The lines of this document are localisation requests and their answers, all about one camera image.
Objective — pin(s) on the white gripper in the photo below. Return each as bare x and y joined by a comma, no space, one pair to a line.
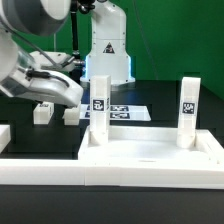
21,76

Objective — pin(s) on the white desk tabletop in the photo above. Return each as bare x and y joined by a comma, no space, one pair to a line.
149,157

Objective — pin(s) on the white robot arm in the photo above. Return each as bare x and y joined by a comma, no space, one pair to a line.
108,54

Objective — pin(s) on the white left obstacle block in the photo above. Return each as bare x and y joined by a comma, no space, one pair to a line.
5,136

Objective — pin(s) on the fiducial marker sheet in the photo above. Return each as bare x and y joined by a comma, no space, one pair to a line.
121,112

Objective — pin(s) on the white front obstacle bar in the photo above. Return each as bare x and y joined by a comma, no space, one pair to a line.
41,171

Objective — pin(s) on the black camera pole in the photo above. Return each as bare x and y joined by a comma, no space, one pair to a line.
75,26

